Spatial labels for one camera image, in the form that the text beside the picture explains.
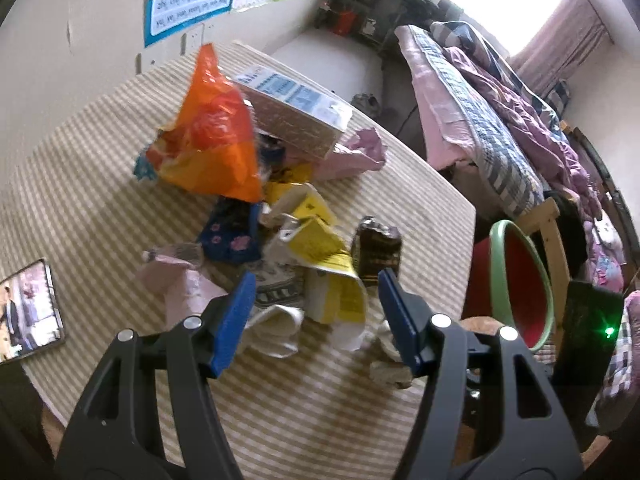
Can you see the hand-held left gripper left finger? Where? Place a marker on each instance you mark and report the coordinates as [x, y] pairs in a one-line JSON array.
[[232, 320]]

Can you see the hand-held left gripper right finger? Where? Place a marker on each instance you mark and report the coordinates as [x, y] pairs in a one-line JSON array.
[[400, 320]]

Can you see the white tissue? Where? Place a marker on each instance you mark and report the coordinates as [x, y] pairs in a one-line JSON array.
[[387, 365], [277, 330]]

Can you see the red bucket green rim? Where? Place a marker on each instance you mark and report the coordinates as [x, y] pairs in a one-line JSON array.
[[515, 280]]

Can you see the orange snack bag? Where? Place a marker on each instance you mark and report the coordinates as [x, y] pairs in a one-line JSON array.
[[215, 125]]

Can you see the plaid cloth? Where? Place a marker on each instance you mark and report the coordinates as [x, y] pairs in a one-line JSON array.
[[622, 360]]

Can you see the black white printed wrapper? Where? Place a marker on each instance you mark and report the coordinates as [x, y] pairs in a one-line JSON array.
[[277, 285]]

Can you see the pink crumpled paper wrapper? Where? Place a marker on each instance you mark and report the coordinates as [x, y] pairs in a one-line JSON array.
[[185, 285]]

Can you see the dark brown snack wrapper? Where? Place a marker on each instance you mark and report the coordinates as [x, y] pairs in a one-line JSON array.
[[375, 250]]

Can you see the dark blue floral wrapper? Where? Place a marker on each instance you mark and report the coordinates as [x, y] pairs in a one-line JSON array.
[[227, 235]]

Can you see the pink printed cloth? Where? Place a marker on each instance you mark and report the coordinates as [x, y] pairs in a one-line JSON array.
[[605, 255]]

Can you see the yellow paper packet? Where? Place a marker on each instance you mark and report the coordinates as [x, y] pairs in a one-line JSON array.
[[310, 205], [325, 250]]

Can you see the wooden chair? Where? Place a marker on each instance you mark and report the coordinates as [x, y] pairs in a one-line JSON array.
[[556, 240]]

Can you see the black cloth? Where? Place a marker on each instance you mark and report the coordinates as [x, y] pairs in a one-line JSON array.
[[570, 225]]

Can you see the dark yellow snack wrapper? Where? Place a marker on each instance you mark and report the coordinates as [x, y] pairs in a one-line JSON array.
[[285, 170]]

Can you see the pink plastic bag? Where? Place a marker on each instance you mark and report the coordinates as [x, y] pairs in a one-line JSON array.
[[350, 157]]

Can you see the beige striped tablecloth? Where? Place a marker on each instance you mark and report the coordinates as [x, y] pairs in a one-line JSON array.
[[100, 185]]

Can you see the tablet with lit screen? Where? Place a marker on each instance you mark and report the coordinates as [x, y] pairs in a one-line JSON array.
[[30, 310]]

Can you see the white cardboard box blue label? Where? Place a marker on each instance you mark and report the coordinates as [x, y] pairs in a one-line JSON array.
[[295, 120]]

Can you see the plaid bed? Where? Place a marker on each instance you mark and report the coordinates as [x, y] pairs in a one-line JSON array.
[[480, 125]]

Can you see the pair of shoes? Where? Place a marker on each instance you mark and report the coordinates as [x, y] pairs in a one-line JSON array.
[[365, 102]]

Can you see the purple quilt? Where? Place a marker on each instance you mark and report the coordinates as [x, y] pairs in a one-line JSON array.
[[520, 110]]

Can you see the plaid pillow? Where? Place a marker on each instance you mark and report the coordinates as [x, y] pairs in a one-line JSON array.
[[465, 35]]

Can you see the red container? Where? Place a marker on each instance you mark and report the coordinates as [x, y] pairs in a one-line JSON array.
[[345, 22]]

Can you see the pink curtain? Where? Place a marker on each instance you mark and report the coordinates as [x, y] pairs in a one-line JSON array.
[[565, 40]]

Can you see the dark storage shelf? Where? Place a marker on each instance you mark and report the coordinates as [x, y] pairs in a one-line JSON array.
[[380, 5]]

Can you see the large blue wall poster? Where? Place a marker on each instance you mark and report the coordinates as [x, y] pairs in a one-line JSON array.
[[190, 0]]

